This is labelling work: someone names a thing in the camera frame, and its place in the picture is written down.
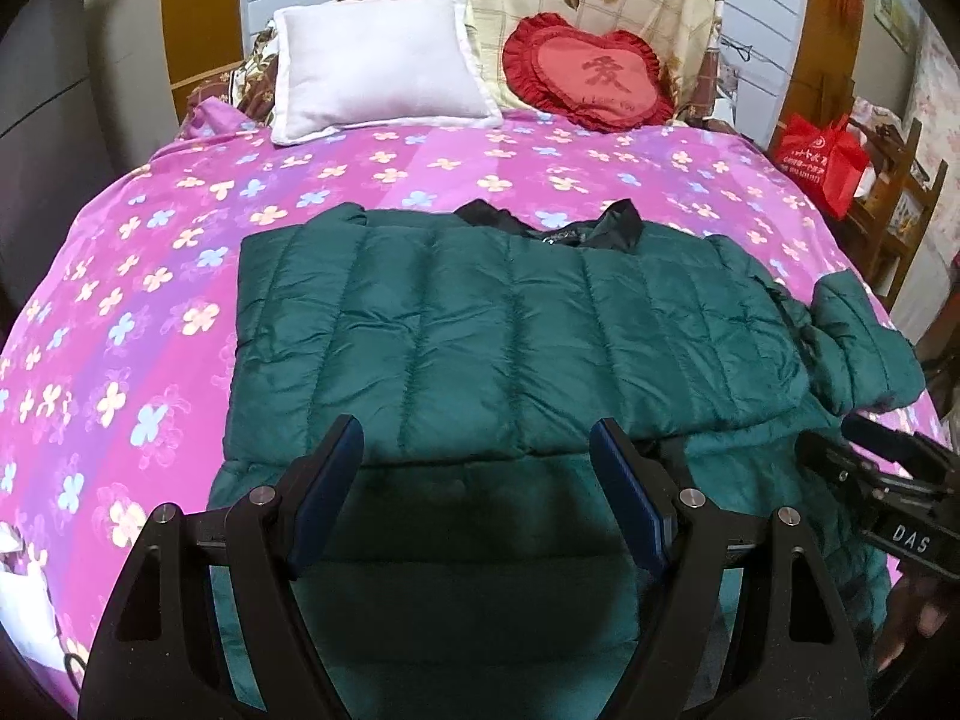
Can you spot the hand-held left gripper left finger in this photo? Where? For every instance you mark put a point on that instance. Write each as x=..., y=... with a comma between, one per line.
x=322, y=499

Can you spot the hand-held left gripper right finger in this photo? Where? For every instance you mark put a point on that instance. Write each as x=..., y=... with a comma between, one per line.
x=630, y=499

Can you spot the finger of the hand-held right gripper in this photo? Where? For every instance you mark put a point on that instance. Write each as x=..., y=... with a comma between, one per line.
x=900, y=444
x=847, y=469

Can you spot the dark green puffer jacket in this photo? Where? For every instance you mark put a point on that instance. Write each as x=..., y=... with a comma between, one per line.
x=480, y=330

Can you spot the person's right hand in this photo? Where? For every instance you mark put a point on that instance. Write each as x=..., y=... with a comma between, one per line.
x=911, y=619

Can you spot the wooden shelf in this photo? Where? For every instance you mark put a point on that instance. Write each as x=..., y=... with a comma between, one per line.
x=900, y=187

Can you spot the red shopping bag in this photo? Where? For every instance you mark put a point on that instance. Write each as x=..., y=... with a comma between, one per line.
x=817, y=165

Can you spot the pink floral bed sheet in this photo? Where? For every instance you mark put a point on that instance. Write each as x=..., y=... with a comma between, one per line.
x=150, y=240

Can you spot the white cloth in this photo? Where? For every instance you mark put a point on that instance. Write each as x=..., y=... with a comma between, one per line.
x=26, y=600

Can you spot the brown floral pillow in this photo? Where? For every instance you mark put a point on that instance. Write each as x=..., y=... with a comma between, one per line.
x=255, y=82

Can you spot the red heart-shaped cushion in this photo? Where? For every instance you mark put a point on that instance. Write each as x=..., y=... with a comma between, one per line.
x=592, y=75

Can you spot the white pillow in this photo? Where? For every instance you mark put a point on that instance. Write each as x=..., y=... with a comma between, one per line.
x=375, y=60

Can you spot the grey wardrobe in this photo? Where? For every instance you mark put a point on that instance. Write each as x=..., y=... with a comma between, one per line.
x=67, y=90

